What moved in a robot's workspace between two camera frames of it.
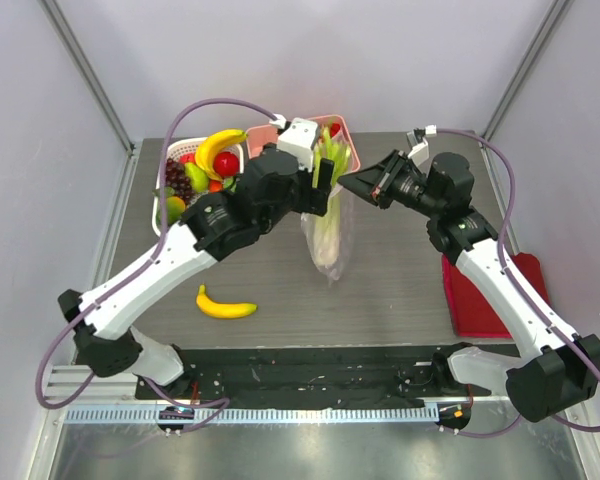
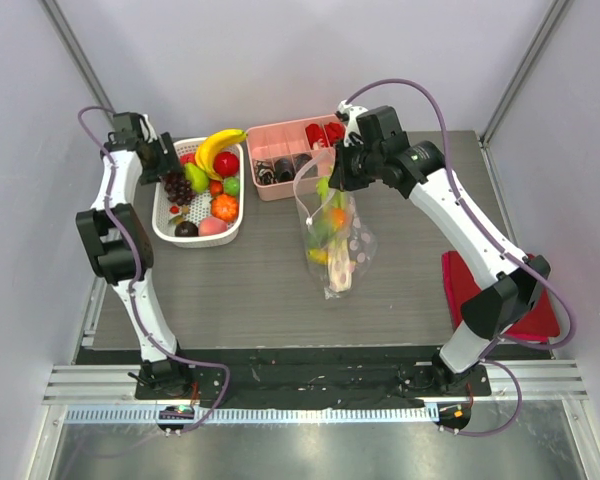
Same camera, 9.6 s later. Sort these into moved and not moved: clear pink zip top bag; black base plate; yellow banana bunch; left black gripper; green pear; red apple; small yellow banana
Moved: small yellow banana; clear pink zip top bag; left black gripper
Not moved: black base plate; yellow banana bunch; red apple; green pear
